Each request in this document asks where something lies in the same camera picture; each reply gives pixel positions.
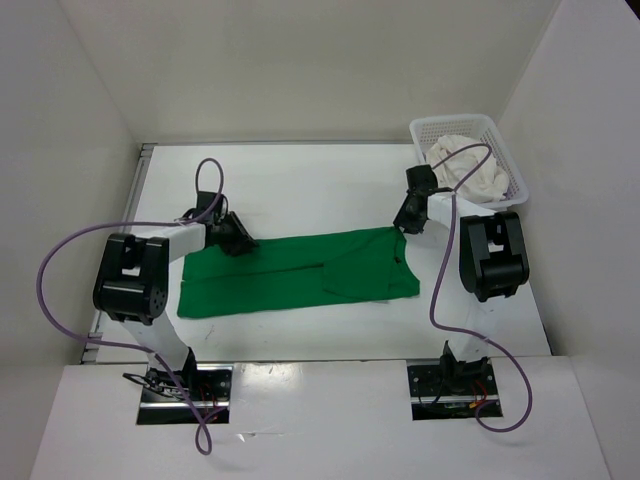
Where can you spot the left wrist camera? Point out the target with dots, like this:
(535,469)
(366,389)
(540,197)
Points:
(211,206)

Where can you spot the white plastic basket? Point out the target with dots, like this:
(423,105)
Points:
(467,150)

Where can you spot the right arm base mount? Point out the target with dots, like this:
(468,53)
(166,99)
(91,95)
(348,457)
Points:
(439,395)

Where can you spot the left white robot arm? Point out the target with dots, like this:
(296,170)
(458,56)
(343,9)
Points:
(132,288)

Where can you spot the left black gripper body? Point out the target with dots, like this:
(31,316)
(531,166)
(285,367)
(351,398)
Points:
(226,232)

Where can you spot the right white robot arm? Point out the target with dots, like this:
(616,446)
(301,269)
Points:
(492,265)

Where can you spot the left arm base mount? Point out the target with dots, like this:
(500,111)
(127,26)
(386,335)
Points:
(161,403)

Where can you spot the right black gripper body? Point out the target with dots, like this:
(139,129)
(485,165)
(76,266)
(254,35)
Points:
(419,224)

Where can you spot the green t shirt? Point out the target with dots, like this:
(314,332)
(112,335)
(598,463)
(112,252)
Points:
(367,265)

